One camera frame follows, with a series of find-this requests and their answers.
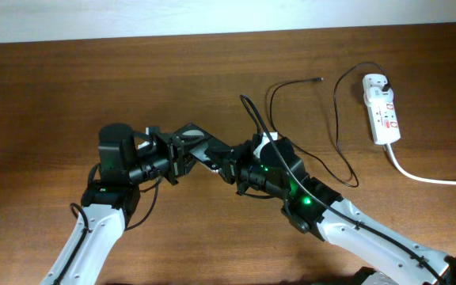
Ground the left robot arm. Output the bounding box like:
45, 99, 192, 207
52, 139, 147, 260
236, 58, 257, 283
42, 123, 211, 284

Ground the black charger cable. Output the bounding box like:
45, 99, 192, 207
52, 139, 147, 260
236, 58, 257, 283
265, 61, 391, 188

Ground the white power strip cord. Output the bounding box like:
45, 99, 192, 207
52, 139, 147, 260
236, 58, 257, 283
383, 142, 456, 188

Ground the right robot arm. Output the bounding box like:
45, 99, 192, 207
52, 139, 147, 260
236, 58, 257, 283
204, 139, 456, 284

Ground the white power strip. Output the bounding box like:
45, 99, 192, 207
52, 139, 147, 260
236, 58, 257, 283
363, 74, 401, 146

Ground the white charger plug adapter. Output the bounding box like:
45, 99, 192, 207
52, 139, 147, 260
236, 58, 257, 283
364, 86, 393, 106

